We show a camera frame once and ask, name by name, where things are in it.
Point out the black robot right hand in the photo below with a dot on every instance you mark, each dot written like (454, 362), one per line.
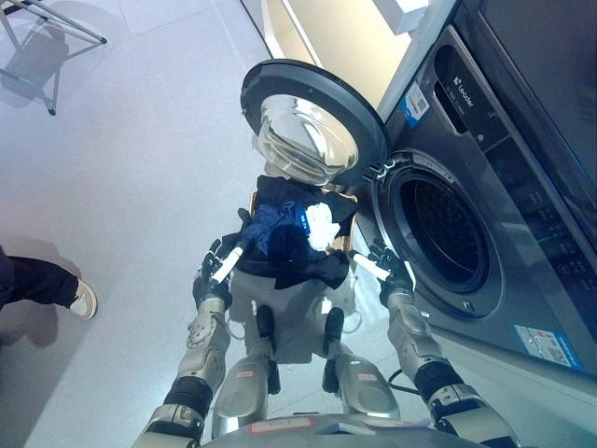
(396, 280)

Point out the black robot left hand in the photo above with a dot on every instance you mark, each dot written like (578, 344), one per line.
(212, 289)

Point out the white garment with blue label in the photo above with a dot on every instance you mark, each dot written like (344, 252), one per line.
(322, 226)

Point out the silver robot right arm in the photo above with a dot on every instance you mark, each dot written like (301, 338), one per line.
(415, 336)

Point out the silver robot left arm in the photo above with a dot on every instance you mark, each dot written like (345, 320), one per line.
(205, 340)

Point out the grey front-load washing machine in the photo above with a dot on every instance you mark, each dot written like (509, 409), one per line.
(513, 210)

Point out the round washing machine door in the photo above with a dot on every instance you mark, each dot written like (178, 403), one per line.
(303, 126)

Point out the black robot left foot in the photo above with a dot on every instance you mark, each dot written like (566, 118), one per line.
(266, 326)

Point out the black robot foot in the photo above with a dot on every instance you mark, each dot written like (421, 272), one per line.
(334, 329)
(266, 326)

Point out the black robot right foot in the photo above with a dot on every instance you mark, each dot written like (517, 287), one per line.
(334, 329)

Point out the large black garment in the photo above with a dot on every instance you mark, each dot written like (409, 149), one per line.
(303, 268)

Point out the silver robot left leg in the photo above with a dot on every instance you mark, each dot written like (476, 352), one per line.
(242, 392)

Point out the silver robot leg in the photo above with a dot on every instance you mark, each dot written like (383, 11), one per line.
(242, 392)
(364, 387)

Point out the silver robot right leg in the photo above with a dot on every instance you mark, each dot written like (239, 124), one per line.
(364, 387)

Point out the black collared garment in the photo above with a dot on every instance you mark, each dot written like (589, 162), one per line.
(280, 191)

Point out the silver robot torso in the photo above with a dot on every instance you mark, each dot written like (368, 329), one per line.
(298, 431)

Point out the blue white instruction sticker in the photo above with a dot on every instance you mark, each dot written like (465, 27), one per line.
(550, 347)

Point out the person leg in dark trousers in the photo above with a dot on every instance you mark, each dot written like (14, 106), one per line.
(37, 282)

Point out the blue white energy label sticker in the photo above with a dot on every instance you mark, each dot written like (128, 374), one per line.
(415, 105)

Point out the white box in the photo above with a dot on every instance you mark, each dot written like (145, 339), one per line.
(408, 14)

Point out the grey folding drying rack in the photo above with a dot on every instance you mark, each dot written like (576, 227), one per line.
(46, 60)

